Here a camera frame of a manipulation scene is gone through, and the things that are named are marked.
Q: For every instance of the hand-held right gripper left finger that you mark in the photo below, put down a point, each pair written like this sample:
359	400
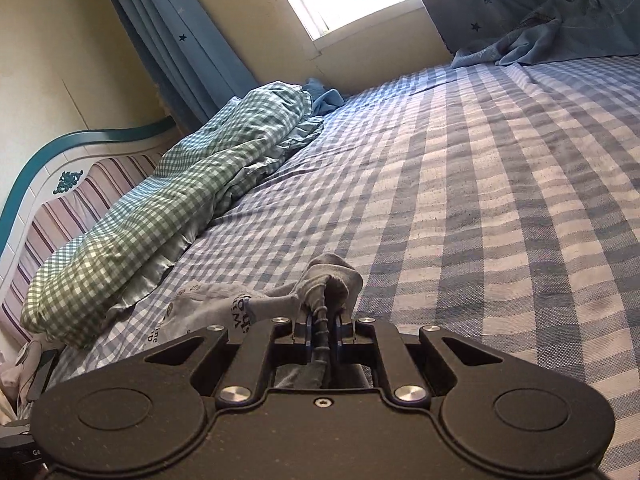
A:
308	331

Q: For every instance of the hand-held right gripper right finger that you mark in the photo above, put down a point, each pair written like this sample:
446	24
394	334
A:
340	332

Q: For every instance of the grey sock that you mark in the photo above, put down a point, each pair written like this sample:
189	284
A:
330	272

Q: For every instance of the blue checked bed sheet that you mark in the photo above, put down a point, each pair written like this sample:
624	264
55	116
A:
450	185

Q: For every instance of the green checked quilt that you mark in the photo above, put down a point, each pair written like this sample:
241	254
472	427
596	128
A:
165	195

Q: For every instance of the small blue cloth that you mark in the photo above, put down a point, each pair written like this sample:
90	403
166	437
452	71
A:
325	97

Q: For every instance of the striped headboard with teal trim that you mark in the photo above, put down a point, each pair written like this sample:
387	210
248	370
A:
55	200

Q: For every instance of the pink cloth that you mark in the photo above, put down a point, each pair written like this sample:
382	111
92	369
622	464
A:
15	375

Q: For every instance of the blue star curtain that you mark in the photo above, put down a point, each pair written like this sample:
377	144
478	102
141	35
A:
190	35

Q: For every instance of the blue curtain with grey band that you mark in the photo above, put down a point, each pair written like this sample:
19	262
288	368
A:
450	10

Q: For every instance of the crumpled blue cloth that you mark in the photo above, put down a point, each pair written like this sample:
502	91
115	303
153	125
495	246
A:
555	40

